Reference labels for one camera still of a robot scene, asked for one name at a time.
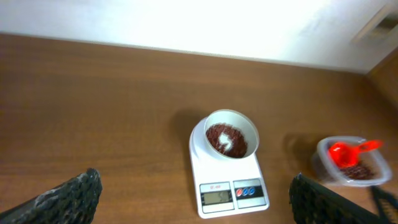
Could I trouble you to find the red plastic scoop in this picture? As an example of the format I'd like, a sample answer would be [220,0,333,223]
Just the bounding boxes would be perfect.
[328,140,383,169]

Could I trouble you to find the white digital kitchen scale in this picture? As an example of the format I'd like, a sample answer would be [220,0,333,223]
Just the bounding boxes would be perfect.
[189,119,270,218]

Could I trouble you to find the white round bowl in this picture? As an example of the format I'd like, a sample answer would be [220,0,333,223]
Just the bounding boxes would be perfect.
[201,109,259,160]

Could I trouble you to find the red beans in container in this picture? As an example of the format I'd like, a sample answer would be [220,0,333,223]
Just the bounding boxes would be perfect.
[340,161,375,180]

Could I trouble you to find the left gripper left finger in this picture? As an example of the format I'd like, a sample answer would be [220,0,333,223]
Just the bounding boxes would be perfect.
[1,168,103,224]

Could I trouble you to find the red beans in bowl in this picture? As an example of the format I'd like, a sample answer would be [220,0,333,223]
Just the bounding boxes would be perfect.
[206,123,248,158]

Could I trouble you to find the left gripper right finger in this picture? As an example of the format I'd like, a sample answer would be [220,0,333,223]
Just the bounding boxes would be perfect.
[289,174,395,224]

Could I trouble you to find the clear plastic bean container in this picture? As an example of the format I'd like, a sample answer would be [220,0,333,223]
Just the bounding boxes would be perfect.
[311,136,392,187]

